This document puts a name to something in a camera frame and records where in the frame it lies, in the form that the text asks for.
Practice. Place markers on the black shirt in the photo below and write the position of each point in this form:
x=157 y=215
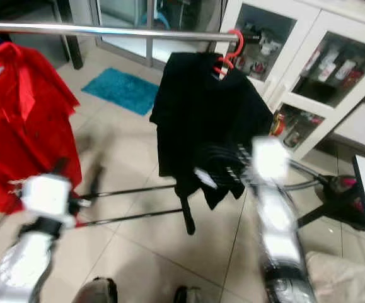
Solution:
x=201 y=113

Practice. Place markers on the red plastic hanger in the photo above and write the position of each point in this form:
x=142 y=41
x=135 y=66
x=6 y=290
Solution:
x=232 y=53

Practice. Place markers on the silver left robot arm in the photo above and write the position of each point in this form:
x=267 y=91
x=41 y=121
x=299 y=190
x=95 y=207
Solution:
x=28 y=271

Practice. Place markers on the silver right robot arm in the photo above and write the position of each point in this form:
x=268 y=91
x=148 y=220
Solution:
x=283 y=240

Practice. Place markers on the plain red shirt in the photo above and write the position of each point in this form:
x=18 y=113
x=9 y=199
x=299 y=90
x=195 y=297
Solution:
x=24 y=126

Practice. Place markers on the black clothes rack base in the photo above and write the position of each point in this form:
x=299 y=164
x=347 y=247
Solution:
x=187 y=218

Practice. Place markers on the grey robot left foot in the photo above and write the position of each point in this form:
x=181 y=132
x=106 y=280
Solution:
x=97 y=291

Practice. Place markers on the grey robot foot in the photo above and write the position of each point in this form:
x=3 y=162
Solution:
x=195 y=295
x=97 y=291

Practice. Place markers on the teal floor mat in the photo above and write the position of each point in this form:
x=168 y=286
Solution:
x=122 y=89

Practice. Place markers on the black pink vacuum cleaner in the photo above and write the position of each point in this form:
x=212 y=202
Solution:
x=343 y=196

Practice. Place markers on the black metal shelf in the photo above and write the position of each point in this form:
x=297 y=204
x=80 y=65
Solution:
x=72 y=38

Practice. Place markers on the grey robot right foot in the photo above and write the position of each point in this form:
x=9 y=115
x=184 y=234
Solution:
x=195 y=295

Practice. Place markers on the glass sliding door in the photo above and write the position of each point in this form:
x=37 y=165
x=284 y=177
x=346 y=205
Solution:
x=147 y=53

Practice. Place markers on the white glass-door cabinet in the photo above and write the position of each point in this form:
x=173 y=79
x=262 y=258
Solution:
x=305 y=22

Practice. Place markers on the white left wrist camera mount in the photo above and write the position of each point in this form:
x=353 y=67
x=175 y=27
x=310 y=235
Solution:
x=46 y=194

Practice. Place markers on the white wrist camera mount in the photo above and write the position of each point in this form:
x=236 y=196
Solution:
x=269 y=158
x=46 y=194

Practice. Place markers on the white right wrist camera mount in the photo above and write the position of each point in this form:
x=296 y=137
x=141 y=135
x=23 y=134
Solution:
x=269 y=158

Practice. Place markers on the steel clothes rail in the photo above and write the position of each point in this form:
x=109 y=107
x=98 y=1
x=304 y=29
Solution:
x=113 y=29

